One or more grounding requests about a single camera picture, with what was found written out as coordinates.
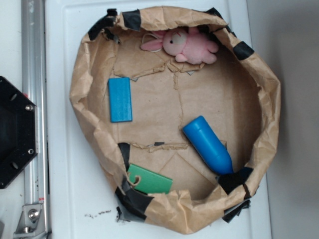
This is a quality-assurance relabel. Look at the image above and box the brown paper bag bin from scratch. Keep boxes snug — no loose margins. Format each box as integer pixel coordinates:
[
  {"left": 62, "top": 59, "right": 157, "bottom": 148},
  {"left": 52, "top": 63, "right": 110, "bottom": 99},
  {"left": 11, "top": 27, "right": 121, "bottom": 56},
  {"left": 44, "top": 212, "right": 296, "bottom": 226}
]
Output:
[{"left": 70, "top": 6, "right": 281, "bottom": 234}]

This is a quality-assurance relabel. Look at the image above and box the blue plastic bottle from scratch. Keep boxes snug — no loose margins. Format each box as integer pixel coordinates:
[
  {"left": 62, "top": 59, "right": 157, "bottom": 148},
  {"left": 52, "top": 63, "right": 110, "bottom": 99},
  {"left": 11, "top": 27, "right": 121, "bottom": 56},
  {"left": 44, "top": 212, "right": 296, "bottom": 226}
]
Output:
[{"left": 182, "top": 116, "right": 234, "bottom": 175}]

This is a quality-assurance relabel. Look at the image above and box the green rectangular block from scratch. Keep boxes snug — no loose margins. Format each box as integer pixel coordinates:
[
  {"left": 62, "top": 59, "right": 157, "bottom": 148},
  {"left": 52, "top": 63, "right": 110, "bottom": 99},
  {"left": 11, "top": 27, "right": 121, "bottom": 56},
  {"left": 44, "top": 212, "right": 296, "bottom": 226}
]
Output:
[{"left": 128, "top": 164, "right": 173, "bottom": 194}]

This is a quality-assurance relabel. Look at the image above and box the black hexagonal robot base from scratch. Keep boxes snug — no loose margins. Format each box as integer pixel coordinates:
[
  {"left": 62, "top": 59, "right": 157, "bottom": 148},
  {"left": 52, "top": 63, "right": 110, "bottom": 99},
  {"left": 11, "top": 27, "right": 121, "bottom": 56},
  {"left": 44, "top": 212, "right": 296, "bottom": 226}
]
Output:
[{"left": 0, "top": 77, "right": 37, "bottom": 189}]

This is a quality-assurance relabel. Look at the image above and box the blue rectangular wooden block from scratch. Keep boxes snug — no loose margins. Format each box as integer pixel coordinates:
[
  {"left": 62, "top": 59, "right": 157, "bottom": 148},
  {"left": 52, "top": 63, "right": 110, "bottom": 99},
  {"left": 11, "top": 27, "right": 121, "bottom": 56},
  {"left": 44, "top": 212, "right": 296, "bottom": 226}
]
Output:
[{"left": 108, "top": 78, "right": 133, "bottom": 123}]

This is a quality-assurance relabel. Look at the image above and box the metal corner bracket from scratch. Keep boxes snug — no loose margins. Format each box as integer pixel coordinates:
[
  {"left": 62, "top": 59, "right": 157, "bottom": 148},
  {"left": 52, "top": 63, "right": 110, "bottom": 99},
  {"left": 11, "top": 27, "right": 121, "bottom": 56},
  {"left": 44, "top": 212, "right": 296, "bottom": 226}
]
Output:
[{"left": 13, "top": 204, "right": 47, "bottom": 239}]

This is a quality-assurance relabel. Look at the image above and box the aluminium extrusion rail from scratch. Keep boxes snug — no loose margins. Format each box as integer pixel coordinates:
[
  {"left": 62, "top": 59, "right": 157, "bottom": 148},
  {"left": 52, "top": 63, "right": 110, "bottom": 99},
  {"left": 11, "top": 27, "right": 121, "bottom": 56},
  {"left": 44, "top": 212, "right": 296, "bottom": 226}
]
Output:
[{"left": 21, "top": 0, "right": 52, "bottom": 239}]

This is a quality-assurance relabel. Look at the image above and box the pink plush bunny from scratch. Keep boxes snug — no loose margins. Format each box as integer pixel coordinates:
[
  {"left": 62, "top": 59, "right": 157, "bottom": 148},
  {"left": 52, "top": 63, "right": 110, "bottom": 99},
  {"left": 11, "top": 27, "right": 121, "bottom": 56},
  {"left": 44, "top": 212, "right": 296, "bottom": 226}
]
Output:
[{"left": 141, "top": 27, "right": 219, "bottom": 65}]

